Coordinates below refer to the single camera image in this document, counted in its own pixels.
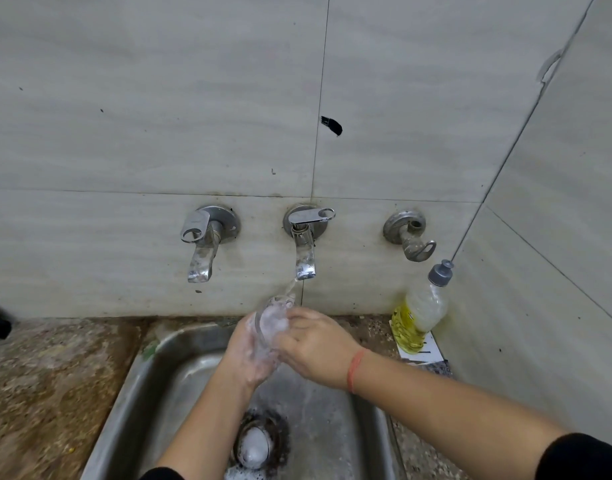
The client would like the person's right hand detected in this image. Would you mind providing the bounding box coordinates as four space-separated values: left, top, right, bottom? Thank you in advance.
275 307 366 393

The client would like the person's left hand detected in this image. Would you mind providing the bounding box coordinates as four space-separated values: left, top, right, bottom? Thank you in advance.
219 312 283 393

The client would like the clear glass cup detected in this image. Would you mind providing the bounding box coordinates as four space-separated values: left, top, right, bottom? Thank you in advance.
252 293 297 363

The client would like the yellow dish soap bottle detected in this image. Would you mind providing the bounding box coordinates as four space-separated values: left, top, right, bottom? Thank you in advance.
389 259 455 355

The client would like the person's right forearm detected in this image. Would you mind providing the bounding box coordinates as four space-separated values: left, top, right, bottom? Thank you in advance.
353 352 569 480

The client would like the person's left forearm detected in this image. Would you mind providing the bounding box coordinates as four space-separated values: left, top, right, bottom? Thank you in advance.
155 377 255 480

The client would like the orange wrist thread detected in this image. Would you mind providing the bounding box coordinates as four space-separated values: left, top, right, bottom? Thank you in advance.
346 348 368 395

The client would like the metal sink drain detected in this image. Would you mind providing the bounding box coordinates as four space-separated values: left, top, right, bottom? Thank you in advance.
231 409 291 475

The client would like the stainless steel sink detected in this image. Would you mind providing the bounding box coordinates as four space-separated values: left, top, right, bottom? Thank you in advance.
81 319 406 480

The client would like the black right sleeve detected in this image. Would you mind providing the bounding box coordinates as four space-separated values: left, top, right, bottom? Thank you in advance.
534 433 612 480

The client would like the chrome wall tap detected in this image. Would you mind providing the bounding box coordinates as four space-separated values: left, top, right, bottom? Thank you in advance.
283 204 336 281
179 205 242 284

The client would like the grey wall valve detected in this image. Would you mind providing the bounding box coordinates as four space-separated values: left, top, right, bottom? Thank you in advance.
382 209 438 263

